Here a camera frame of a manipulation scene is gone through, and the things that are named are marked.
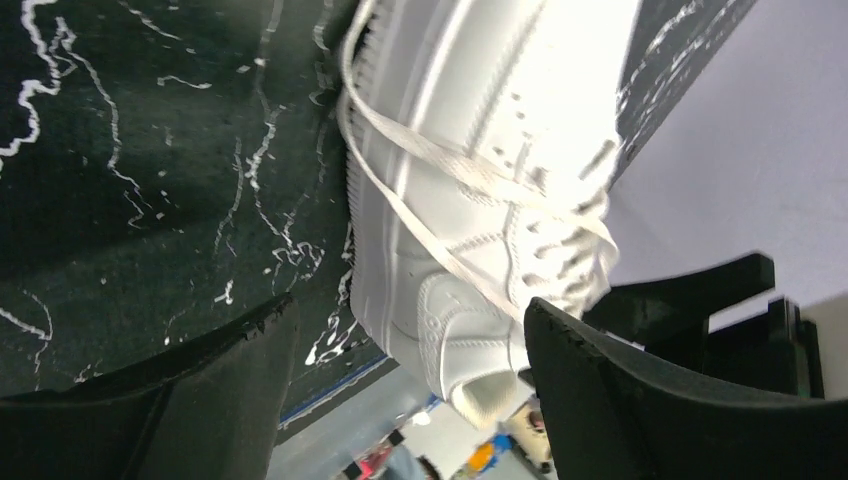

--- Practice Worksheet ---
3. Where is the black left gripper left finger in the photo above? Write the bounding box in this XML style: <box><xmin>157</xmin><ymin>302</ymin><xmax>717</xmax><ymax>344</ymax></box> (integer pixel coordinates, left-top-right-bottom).
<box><xmin>1</xmin><ymin>294</ymin><xmax>300</xmax><ymax>479</ymax></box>

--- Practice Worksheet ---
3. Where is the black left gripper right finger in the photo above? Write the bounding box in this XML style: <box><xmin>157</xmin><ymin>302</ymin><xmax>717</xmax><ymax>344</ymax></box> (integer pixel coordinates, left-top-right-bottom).
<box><xmin>525</xmin><ymin>299</ymin><xmax>847</xmax><ymax>479</ymax></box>

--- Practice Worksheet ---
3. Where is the white sneaker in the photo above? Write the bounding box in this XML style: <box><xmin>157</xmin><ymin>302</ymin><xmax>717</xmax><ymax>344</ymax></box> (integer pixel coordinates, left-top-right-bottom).
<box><xmin>337</xmin><ymin>1</ymin><xmax>640</xmax><ymax>428</ymax></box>

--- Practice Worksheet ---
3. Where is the white shoelace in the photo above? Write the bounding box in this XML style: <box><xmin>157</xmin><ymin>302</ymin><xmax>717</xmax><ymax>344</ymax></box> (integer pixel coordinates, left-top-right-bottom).
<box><xmin>342</xmin><ymin>1</ymin><xmax>619</xmax><ymax>318</ymax></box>

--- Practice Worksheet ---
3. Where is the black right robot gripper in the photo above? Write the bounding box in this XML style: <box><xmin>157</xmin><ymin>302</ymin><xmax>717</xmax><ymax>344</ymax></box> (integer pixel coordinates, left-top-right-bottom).
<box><xmin>582</xmin><ymin>252</ymin><xmax>825</xmax><ymax>399</ymax></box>

